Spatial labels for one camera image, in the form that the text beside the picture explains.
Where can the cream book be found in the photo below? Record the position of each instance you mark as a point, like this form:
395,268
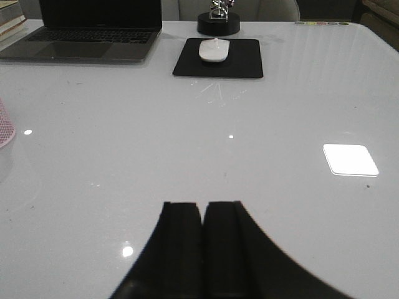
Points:
5,26
11,31

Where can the white computer mouse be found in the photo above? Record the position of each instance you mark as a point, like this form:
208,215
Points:
214,50

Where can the grey open laptop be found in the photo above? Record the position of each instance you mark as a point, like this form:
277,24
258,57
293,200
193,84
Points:
91,30

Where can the black mouse pad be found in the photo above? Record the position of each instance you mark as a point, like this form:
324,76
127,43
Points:
243,61

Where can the pink mesh pen holder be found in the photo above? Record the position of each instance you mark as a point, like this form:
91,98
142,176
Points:
7,129

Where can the olive cushion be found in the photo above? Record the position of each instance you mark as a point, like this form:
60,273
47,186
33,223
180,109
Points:
381,17

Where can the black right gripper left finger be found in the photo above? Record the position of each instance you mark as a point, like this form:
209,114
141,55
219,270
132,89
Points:
170,265

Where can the middle cream book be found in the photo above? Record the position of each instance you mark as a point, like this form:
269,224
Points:
5,26

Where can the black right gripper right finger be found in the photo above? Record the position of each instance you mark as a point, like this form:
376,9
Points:
241,261

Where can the ferris wheel desk toy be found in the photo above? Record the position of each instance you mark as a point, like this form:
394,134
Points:
219,21

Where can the bottom cream book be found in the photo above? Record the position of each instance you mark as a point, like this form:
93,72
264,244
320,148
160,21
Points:
11,31

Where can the top yellow book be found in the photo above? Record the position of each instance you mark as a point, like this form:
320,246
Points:
10,9

